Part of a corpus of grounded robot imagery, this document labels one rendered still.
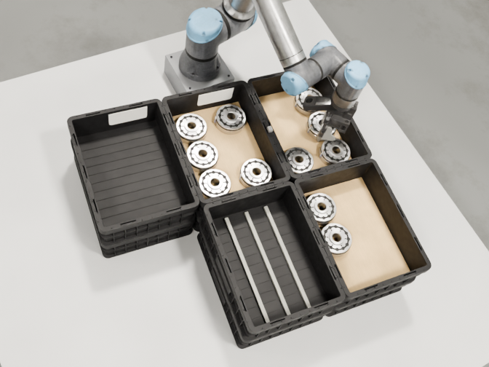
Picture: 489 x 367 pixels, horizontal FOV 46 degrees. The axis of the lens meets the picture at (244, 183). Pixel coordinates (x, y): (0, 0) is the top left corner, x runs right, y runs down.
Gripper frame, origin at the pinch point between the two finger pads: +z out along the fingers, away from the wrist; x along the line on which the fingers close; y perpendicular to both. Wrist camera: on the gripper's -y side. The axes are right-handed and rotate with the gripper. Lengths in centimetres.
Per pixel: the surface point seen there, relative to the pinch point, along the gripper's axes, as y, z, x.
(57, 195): -75, 15, -48
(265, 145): -15.9, -3.6, -15.0
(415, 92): 58, 85, 113
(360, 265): 24.2, 2.0, -41.8
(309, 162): -0.4, -1.0, -13.5
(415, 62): 55, 85, 135
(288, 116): -11.6, 2.0, 3.7
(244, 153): -21.9, 2.0, -16.9
